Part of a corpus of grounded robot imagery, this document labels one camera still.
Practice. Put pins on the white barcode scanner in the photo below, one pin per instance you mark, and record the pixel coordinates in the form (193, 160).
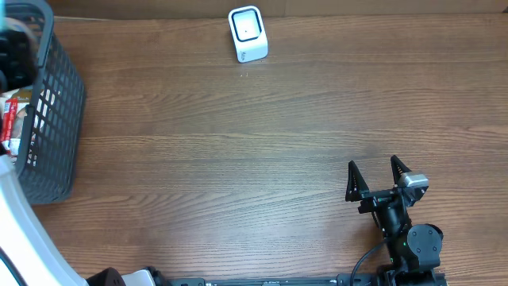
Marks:
(248, 33)

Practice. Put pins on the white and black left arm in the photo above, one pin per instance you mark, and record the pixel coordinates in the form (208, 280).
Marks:
(28, 254)

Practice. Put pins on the brown snack packets in basket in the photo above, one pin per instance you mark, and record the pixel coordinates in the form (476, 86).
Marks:
(24, 96)

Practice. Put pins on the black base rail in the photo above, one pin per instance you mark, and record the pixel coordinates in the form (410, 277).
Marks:
(309, 281)

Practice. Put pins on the red snack packet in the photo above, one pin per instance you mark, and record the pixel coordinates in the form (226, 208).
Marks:
(9, 115)

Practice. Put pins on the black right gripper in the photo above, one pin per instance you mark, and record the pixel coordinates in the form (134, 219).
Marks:
(379, 199)

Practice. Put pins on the grey plastic mesh basket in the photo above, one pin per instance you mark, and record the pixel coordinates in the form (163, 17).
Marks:
(50, 136)

